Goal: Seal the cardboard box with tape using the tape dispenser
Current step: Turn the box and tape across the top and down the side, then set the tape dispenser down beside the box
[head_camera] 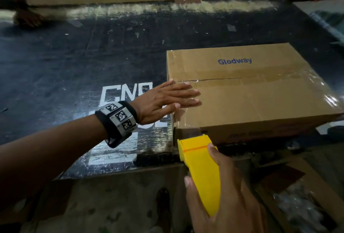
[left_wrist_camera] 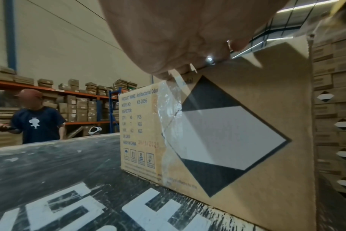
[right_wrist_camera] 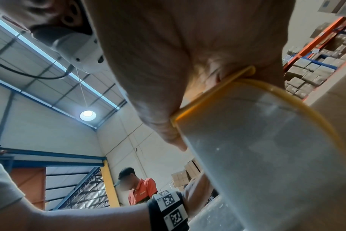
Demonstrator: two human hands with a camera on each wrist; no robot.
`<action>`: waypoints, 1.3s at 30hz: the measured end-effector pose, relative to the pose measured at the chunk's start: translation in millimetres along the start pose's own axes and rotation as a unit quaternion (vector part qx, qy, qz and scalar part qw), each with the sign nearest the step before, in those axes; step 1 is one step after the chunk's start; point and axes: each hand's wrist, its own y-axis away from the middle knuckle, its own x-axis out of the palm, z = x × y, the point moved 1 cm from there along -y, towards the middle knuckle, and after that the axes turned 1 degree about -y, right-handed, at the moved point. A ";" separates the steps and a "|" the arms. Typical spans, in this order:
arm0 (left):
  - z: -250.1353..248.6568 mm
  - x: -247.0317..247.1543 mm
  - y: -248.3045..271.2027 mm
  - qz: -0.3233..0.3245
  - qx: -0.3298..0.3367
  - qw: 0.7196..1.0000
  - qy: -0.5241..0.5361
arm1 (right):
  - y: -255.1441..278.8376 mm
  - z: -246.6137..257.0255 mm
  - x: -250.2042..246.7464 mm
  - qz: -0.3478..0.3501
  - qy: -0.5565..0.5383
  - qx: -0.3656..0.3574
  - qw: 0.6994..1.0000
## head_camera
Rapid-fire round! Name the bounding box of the person's left forearm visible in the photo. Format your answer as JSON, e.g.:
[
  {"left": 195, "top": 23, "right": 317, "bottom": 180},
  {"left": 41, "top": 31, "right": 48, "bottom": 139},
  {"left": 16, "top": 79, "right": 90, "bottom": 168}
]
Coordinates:
[{"left": 0, "top": 114, "right": 108, "bottom": 210}]

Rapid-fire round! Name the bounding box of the person's left hand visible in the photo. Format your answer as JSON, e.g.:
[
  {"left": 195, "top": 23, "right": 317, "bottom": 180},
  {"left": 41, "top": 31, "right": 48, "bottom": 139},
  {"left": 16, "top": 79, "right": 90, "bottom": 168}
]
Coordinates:
[{"left": 130, "top": 79, "right": 201, "bottom": 126}]

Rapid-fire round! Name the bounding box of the brown cardboard box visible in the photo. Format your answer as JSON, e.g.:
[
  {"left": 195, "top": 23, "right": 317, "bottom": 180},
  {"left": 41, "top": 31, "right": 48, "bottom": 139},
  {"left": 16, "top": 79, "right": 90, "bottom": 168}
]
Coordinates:
[{"left": 166, "top": 43, "right": 344, "bottom": 146}]

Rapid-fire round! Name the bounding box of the left marker wristband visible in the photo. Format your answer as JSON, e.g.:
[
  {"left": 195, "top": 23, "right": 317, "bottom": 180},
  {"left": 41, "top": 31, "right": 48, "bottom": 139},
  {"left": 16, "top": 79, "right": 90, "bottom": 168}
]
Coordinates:
[{"left": 95, "top": 100, "right": 139, "bottom": 149}]

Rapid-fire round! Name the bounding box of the yellow tape dispenser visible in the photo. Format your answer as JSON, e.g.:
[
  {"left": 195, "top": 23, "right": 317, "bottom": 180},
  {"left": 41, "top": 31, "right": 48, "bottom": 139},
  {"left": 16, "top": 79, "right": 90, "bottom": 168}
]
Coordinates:
[{"left": 177, "top": 134, "right": 221, "bottom": 217}]

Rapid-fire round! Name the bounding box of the open cardboard carton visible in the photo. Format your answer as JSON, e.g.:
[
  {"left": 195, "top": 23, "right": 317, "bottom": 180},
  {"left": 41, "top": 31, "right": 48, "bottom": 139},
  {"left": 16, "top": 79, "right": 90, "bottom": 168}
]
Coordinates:
[{"left": 252, "top": 154, "right": 344, "bottom": 233}]

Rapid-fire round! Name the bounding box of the person's right hand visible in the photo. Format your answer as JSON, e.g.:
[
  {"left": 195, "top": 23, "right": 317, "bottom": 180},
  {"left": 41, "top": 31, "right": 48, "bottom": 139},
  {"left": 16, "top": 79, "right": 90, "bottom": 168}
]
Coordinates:
[{"left": 184, "top": 143, "right": 267, "bottom": 233}]

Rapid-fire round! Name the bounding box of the person's dark shoe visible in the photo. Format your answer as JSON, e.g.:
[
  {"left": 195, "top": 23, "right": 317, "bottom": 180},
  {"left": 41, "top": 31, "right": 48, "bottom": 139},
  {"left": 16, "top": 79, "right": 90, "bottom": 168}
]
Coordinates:
[{"left": 156, "top": 188, "right": 173, "bottom": 233}]

